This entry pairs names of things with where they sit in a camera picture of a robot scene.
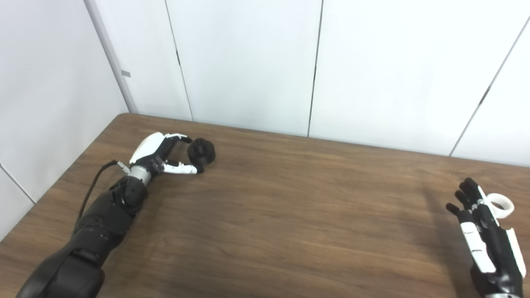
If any white ribbed plastic ring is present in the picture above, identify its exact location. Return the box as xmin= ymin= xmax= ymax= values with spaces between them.
xmin=487 ymin=193 xmax=515 ymax=220

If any round black plastic part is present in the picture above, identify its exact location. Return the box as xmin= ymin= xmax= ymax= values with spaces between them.
xmin=187 ymin=138 xmax=216 ymax=167

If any grey wall corner trim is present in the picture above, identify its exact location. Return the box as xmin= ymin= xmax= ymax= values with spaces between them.
xmin=84 ymin=0 xmax=138 ymax=113

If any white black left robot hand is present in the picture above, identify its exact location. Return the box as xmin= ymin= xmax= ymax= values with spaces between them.
xmin=129 ymin=132 xmax=204 ymax=175

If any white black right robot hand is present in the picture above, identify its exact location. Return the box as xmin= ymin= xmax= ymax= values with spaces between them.
xmin=446 ymin=178 xmax=527 ymax=298

